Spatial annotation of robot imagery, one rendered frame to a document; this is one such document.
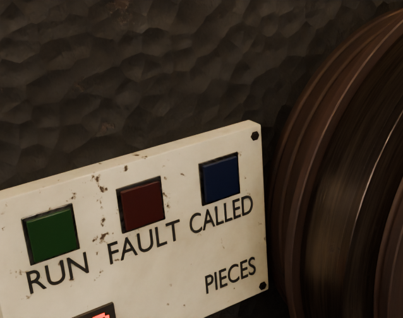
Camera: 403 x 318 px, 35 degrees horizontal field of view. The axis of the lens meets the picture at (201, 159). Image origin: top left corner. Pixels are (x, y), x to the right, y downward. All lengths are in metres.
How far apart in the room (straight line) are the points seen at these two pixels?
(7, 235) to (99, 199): 0.08
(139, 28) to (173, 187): 0.14
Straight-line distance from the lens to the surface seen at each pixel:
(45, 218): 0.52
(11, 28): 0.50
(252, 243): 0.64
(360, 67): 0.57
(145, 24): 0.54
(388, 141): 0.51
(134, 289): 0.59
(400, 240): 0.54
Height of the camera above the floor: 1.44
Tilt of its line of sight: 22 degrees down
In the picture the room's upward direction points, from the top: 5 degrees counter-clockwise
